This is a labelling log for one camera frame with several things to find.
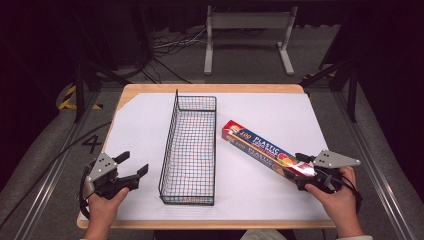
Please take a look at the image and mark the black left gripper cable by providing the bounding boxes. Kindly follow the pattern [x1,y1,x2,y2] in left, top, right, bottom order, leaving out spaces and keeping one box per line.
[77,162,98,221]

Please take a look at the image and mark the dark wire basket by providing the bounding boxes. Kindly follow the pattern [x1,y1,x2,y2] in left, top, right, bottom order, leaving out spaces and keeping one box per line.
[158,88,218,207]

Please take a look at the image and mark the black metal stand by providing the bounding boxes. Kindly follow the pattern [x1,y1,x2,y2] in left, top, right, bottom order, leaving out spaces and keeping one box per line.
[299,59,360,124]
[71,13,132,124]

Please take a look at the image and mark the person's left hand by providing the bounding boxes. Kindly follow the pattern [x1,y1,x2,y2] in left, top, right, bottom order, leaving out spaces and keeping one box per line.
[83,186,131,232]

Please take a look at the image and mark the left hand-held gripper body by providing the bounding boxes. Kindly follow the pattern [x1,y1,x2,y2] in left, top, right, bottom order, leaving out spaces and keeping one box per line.
[85,152,141,201]

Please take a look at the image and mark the aluminium floor rail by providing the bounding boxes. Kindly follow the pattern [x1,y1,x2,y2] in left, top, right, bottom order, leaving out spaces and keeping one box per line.
[12,90,102,240]
[332,89,418,240]

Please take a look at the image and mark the white metal stand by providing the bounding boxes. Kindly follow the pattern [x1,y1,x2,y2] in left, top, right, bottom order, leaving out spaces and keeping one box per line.
[203,4,299,77]

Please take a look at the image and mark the person's right hand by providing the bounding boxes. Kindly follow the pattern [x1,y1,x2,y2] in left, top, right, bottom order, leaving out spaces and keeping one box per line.
[304,165,358,232]

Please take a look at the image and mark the person's light clothing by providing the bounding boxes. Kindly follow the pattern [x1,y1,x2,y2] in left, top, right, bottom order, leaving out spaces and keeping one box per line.
[239,229,278,240]

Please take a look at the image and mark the white table cover sheet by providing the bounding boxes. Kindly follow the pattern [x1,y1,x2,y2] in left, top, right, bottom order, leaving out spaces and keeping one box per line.
[79,92,331,222]

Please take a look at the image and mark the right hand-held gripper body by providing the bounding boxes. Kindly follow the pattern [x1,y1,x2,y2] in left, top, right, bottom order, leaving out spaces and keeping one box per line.
[294,149,362,195]

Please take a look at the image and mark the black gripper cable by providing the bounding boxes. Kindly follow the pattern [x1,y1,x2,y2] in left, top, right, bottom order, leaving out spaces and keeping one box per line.
[77,162,98,221]
[336,169,364,215]

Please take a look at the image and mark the yellow black hazard tape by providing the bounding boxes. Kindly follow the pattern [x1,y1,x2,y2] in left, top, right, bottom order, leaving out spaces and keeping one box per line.
[58,84,103,111]

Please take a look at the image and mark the long plastic wrap box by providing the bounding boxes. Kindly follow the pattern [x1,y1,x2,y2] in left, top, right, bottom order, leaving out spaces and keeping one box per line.
[221,119,317,183]

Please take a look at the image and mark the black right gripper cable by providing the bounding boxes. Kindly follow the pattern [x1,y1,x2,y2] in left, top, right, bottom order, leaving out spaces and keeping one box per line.
[336,169,364,215]

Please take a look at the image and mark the bundle of floor cables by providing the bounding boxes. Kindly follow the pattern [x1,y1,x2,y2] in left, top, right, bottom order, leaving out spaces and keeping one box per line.
[150,27,210,85]

